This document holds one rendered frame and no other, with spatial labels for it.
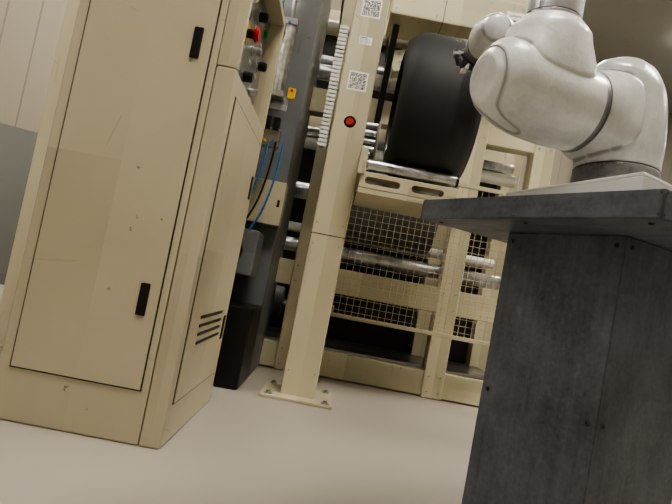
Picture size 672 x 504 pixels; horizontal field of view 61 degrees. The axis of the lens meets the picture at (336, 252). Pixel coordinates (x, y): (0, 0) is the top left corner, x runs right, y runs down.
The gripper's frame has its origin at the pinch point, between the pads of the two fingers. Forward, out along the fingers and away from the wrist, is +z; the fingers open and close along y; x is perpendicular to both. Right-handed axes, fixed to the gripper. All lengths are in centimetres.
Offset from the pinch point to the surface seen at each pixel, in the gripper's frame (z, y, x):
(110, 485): -90, 63, 111
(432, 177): 18.9, 0.7, 35.7
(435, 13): 63, 7, -37
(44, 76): 222, 259, 1
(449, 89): 9.9, 2.2, 5.8
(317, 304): 19, 33, 90
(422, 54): 14.5, 13.3, -5.4
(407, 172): 18.9, 10.0, 35.6
